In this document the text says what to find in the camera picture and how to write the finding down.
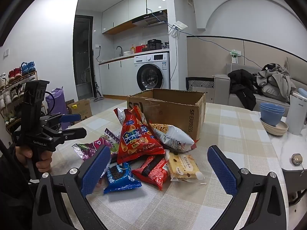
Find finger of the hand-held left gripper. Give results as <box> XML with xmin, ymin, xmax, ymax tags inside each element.
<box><xmin>41</xmin><ymin>113</ymin><xmax>82</xmax><ymax>128</ymax></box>
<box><xmin>49</xmin><ymin>127</ymin><xmax>87</xmax><ymax>147</ymax></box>

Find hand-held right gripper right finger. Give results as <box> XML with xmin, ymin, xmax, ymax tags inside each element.
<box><xmin>207</xmin><ymin>145</ymin><xmax>287</xmax><ymax>230</ymax></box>

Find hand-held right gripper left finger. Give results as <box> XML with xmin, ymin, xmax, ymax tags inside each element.
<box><xmin>32</xmin><ymin>145</ymin><xmax>111</xmax><ymax>230</ymax></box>

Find purple snack packet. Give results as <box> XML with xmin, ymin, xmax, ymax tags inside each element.
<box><xmin>72</xmin><ymin>136</ymin><xmax>113</xmax><ymax>161</ymax></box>

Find blue cookie packet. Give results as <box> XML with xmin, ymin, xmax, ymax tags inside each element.
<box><xmin>104</xmin><ymin>162</ymin><xmax>142</xmax><ymax>194</ymax></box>

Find purple striped packet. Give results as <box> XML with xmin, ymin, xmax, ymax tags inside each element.
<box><xmin>104</xmin><ymin>128</ymin><xmax>120</xmax><ymax>144</ymax></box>

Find yellow cracker packet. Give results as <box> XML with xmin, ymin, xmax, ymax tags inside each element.
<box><xmin>167</xmin><ymin>152</ymin><xmax>204</xmax><ymax>182</ymax></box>

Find red triangular chip bag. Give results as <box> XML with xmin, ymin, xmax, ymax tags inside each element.
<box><xmin>117</xmin><ymin>109</ymin><xmax>166</xmax><ymax>164</ymax></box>

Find red black snack packet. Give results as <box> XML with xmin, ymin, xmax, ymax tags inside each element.
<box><xmin>132</xmin><ymin>154</ymin><xmax>171</xmax><ymax>191</ymax></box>

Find large white noodle snack bag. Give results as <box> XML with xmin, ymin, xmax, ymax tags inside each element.
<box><xmin>150</xmin><ymin>122</ymin><xmax>196</xmax><ymax>152</ymax></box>

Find small noodle snack bag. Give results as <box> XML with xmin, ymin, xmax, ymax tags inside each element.
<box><xmin>133</xmin><ymin>105</ymin><xmax>150</xmax><ymax>125</ymax></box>

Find brown cardboard box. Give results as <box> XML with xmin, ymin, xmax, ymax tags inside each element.
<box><xmin>127</xmin><ymin>88</ymin><xmax>206</xmax><ymax>141</ymax></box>

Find person's left forearm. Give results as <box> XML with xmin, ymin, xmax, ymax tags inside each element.
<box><xmin>0</xmin><ymin>149</ymin><xmax>39</xmax><ymax>230</ymax></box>

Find person's left hand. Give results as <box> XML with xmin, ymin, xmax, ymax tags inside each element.
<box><xmin>15</xmin><ymin>146</ymin><xmax>53</xmax><ymax>173</ymax></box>

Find printed cardboard floor box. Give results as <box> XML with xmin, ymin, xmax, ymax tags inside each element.
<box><xmin>67</xmin><ymin>99</ymin><xmax>93</xmax><ymax>121</ymax></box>

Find purple bag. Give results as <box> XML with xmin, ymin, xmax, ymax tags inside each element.
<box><xmin>45</xmin><ymin>87</ymin><xmax>72</xmax><ymax>130</ymax></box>

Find upright vacuum cleaner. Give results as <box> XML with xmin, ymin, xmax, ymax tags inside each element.
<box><xmin>91</xmin><ymin>49</ymin><xmax>105</xmax><ymax>102</ymax></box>

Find wooden shoe rack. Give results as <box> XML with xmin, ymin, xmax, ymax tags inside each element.
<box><xmin>0</xmin><ymin>69</ymin><xmax>46</xmax><ymax>135</ymax></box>

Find checkered tablecloth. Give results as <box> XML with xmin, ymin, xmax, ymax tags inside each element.
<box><xmin>48</xmin><ymin>101</ymin><xmax>286</xmax><ymax>230</ymax></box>

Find group of assorted shoes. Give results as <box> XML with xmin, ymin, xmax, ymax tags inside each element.
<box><xmin>0</xmin><ymin>61</ymin><xmax>39</xmax><ymax>125</ymax></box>

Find white lower cabinets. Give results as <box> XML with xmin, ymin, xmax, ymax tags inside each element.
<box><xmin>98</xmin><ymin>55</ymin><xmax>135</xmax><ymax>99</ymax></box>

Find white cabinets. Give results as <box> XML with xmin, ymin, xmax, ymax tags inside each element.
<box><xmin>101</xmin><ymin>0</ymin><xmax>166</xmax><ymax>35</ymax></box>
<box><xmin>98</xmin><ymin>55</ymin><xmax>135</xmax><ymax>99</ymax></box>

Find dark glass door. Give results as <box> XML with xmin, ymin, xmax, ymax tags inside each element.
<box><xmin>73</xmin><ymin>15</ymin><xmax>94</xmax><ymax>99</ymax></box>

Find blue bowl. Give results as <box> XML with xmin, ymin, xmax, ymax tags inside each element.
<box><xmin>260</xmin><ymin>103</ymin><xmax>285</xmax><ymax>116</ymax></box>
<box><xmin>260</xmin><ymin>110</ymin><xmax>285</xmax><ymax>127</ymax></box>

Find beige shallow bowl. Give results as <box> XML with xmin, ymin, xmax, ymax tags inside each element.
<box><xmin>260</xmin><ymin>118</ymin><xmax>289</xmax><ymax>136</ymax></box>

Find small round metal object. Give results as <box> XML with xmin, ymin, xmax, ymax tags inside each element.
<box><xmin>291</xmin><ymin>153</ymin><xmax>304</xmax><ymax>166</ymax></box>

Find grey sofa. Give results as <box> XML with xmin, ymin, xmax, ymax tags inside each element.
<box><xmin>213</xmin><ymin>57</ymin><xmax>307</xmax><ymax>112</ymax></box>

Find black jacket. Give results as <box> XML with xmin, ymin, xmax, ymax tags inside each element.
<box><xmin>227</xmin><ymin>69</ymin><xmax>258</xmax><ymax>112</ymax></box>

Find folded patterned play mat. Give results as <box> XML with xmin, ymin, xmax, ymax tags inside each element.
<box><xmin>186</xmin><ymin>77</ymin><xmax>215</xmax><ymax>103</ymax></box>

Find white washing machine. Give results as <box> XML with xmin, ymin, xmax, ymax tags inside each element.
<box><xmin>134</xmin><ymin>52</ymin><xmax>171</xmax><ymax>92</ymax></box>

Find white electric kettle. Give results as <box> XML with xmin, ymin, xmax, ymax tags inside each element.
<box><xmin>285</xmin><ymin>94</ymin><xmax>307</xmax><ymax>136</ymax></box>

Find grey clothes pile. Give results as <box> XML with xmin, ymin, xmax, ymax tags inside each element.
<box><xmin>256</xmin><ymin>63</ymin><xmax>296</xmax><ymax>103</ymax></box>

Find black pressure cooker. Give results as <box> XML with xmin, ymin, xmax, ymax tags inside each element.
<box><xmin>147</xmin><ymin>39</ymin><xmax>163</xmax><ymax>51</ymax></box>

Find light blue pillow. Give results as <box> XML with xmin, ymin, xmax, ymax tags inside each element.
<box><xmin>291</xmin><ymin>88</ymin><xmax>307</xmax><ymax>97</ymax></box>

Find range hood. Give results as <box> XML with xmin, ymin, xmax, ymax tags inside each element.
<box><xmin>131</xmin><ymin>10</ymin><xmax>168</xmax><ymax>28</ymax></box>

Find white upper cabinets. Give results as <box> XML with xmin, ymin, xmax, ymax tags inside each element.
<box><xmin>101</xmin><ymin>0</ymin><xmax>166</xmax><ymax>35</ymax></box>

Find white router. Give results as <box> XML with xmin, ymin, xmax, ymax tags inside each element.
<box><xmin>168</xmin><ymin>21</ymin><xmax>188</xmax><ymax>39</ymax></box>

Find white wall power strip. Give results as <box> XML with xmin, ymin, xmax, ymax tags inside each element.
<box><xmin>230</xmin><ymin>49</ymin><xmax>241</xmax><ymax>65</ymax></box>

